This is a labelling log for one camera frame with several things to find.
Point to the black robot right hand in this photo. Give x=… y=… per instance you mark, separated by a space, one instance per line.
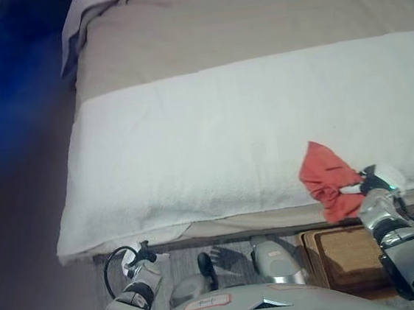
x=374 y=180

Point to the robot right leg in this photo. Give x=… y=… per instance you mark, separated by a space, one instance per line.
x=274 y=262

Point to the white terry blanket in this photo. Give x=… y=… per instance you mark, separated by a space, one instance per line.
x=209 y=143

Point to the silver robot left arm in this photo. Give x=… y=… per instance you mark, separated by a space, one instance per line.
x=133 y=299

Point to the silver robot torso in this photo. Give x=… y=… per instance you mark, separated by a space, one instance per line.
x=260 y=308

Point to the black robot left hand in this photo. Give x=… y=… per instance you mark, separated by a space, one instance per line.
x=143 y=256

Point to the red-bordered white label sticker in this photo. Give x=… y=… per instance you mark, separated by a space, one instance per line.
x=207 y=303

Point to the red cloth garment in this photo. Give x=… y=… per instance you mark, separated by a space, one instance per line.
x=327 y=175

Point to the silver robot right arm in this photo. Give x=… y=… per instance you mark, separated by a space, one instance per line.
x=405 y=245

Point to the beige duvet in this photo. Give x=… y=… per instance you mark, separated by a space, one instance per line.
x=234 y=26

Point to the robot leg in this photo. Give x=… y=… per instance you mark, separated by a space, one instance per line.
x=274 y=262
x=204 y=273

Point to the robot left leg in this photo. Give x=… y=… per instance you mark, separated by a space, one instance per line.
x=204 y=273

